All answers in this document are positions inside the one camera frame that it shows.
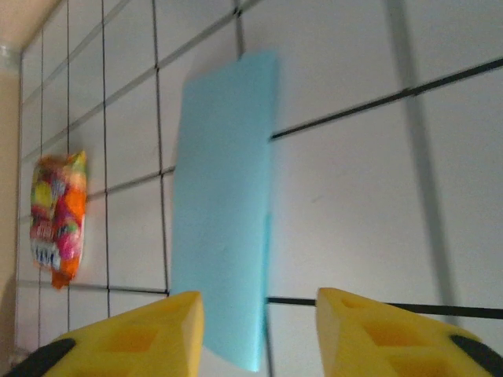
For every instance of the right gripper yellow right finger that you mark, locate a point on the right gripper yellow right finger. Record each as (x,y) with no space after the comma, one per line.
(385,345)

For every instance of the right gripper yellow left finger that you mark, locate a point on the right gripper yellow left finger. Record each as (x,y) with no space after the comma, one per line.
(137,345)

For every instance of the light blue cloth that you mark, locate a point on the light blue cloth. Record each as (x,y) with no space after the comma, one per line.
(220,196)

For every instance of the colourful candy bag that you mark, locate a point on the colourful candy bag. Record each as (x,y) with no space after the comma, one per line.
(59,220)

